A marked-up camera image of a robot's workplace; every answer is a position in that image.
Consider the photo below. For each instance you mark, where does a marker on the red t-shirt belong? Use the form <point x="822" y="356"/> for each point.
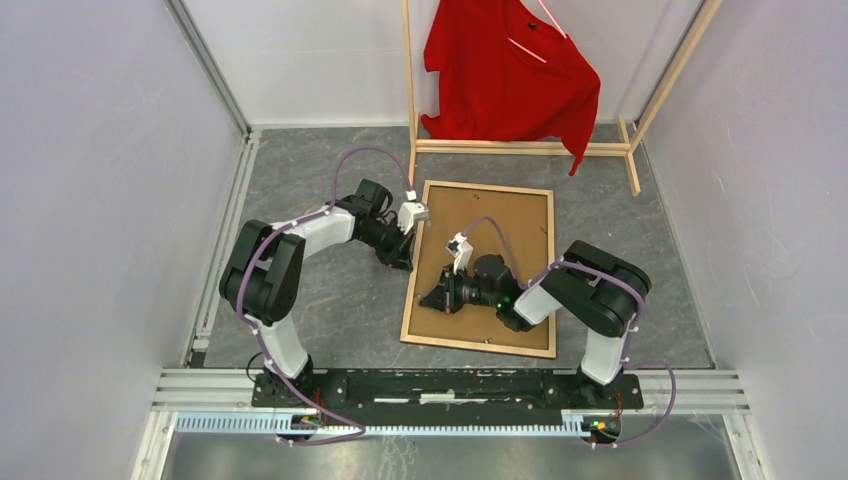
<point x="487" y="91"/>

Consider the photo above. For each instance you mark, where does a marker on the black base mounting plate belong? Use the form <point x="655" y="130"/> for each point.
<point x="464" y="397"/>

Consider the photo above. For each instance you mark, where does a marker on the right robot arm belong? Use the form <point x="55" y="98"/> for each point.
<point x="604" y="292"/>

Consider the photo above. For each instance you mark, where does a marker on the wooden picture frame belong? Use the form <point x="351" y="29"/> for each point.
<point x="411" y="298"/>

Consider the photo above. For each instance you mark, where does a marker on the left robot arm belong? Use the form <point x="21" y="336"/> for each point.
<point x="262" y="276"/>

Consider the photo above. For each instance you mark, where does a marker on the brown backing board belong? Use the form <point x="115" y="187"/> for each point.
<point x="477" y="218"/>

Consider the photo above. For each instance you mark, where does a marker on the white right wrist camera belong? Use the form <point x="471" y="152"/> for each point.
<point x="461" y="250"/>

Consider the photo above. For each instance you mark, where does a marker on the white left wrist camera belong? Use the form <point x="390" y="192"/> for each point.
<point x="411" y="211"/>

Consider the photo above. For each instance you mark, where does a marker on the pink clothes hanger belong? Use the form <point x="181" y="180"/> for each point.
<point x="534" y="32"/>

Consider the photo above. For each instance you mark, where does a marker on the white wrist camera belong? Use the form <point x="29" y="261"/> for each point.
<point x="461" y="250"/>
<point x="411" y="211"/>

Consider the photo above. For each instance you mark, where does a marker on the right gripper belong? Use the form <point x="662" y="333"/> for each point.
<point x="443" y="297"/>

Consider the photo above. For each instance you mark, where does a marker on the wooden clothes rack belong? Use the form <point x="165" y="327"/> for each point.
<point x="624" y="149"/>

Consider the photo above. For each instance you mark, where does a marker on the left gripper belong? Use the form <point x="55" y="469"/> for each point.
<point x="400" y="255"/>

